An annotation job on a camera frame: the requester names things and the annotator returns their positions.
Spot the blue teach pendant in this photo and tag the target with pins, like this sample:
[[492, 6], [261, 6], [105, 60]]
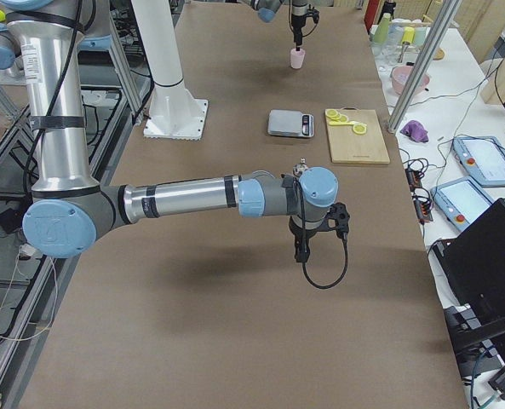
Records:
[[462, 201], [483, 158]]

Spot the aluminium frame post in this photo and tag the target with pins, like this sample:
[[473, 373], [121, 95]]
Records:
[[434, 38]]

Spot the black monitor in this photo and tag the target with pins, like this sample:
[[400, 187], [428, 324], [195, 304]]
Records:
[[474, 264]]

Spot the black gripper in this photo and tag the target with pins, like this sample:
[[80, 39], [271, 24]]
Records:
[[297, 12], [301, 235]]

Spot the silver kitchen scale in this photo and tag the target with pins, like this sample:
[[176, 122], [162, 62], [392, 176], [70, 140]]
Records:
[[290, 123]]

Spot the wooden cutting board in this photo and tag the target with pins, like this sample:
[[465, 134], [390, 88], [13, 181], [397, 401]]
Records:
[[348, 148]]

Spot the yellow cup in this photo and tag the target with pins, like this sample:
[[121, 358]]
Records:
[[408, 35]]

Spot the pink plastic cup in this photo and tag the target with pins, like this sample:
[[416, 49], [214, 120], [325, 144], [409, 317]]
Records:
[[297, 57]]

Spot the green tumbler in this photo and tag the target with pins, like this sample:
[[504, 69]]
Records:
[[381, 32]]

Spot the glass sauce bottle steel cap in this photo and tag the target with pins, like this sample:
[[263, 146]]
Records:
[[300, 167]]

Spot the yellow plastic knife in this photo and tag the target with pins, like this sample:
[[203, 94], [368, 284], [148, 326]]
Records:
[[341, 124]]

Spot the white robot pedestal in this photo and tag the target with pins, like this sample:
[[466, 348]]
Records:
[[173, 112]]

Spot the yellow lemon slice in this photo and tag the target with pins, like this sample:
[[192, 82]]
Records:
[[338, 118], [332, 113], [359, 128]]

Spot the pink bowl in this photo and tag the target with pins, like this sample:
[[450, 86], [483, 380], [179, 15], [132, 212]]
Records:
[[399, 76]]

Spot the purple cloth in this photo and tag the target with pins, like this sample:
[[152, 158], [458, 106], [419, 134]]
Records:
[[415, 131]]

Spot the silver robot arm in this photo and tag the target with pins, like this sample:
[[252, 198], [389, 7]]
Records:
[[70, 209], [267, 9]]

